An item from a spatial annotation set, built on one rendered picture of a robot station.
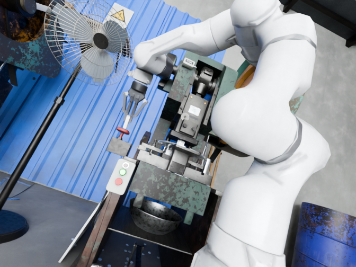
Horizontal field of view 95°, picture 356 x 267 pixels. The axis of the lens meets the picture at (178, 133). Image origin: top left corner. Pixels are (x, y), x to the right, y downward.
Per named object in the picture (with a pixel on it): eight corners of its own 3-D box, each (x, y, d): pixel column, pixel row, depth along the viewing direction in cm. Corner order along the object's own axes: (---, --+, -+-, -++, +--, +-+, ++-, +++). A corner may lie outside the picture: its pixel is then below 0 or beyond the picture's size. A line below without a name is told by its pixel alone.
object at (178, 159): (193, 179, 77) (202, 152, 81) (166, 169, 76) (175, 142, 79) (181, 175, 102) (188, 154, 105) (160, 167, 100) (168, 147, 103)
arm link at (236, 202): (330, 269, 27) (346, 132, 32) (245, 246, 22) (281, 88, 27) (271, 237, 37) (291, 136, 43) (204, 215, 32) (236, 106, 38)
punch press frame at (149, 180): (184, 297, 73) (255, 55, 103) (89, 270, 68) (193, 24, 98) (164, 227, 149) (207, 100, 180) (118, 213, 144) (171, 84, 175)
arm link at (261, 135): (328, 57, 34) (264, 3, 29) (314, 173, 28) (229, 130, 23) (279, 80, 44) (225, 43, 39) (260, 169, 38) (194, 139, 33)
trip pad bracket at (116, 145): (115, 181, 74) (132, 141, 79) (94, 174, 73) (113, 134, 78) (117, 180, 80) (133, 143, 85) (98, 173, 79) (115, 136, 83)
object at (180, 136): (196, 149, 104) (199, 141, 105) (167, 137, 101) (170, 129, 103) (189, 150, 119) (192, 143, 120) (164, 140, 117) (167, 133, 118)
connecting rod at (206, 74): (205, 108, 107) (220, 65, 114) (188, 101, 105) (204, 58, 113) (195, 116, 127) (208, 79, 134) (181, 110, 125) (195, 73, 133)
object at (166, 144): (212, 159, 84) (213, 157, 84) (160, 138, 80) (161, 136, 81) (195, 159, 112) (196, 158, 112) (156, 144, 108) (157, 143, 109)
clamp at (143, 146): (161, 158, 103) (167, 143, 105) (136, 148, 101) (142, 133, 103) (160, 158, 109) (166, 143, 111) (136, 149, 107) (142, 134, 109)
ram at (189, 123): (198, 138, 100) (212, 96, 106) (176, 128, 98) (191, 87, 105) (190, 141, 116) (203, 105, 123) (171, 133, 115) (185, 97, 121)
